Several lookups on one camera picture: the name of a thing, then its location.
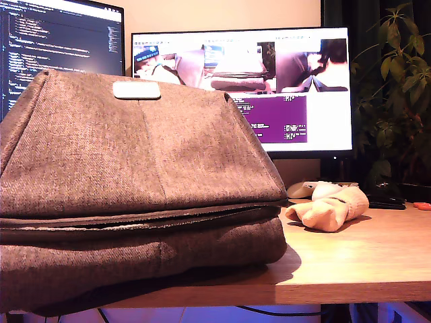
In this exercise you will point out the small orange object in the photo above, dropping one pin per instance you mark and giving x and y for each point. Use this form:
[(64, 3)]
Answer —
[(422, 205)]

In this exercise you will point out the beige pair of socks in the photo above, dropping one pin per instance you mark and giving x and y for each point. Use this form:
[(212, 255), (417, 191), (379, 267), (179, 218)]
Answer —
[(330, 212)]

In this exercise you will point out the black wallet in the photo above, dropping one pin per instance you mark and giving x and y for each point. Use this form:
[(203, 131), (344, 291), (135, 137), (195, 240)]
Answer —
[(387, 203)]

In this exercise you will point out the white oval mouse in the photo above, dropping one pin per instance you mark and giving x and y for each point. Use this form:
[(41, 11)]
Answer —
[(296, 191)]

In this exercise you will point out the monitor with white screen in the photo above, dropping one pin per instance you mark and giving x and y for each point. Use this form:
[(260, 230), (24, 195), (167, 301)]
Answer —
[(330, 117)]

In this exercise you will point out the green leafy houseplant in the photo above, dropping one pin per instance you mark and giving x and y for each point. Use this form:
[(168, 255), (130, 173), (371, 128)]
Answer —
[(394, 67)]

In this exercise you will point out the grey fabric backpack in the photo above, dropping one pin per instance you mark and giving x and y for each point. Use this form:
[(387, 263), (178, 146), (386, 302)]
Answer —
[(101, 151)]

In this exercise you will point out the dark table leg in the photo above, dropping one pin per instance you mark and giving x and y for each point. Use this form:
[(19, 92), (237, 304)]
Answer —
[(335, 314)]

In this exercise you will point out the monitor with dark code screen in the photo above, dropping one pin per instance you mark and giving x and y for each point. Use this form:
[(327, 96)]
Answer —
[(67, 40)]

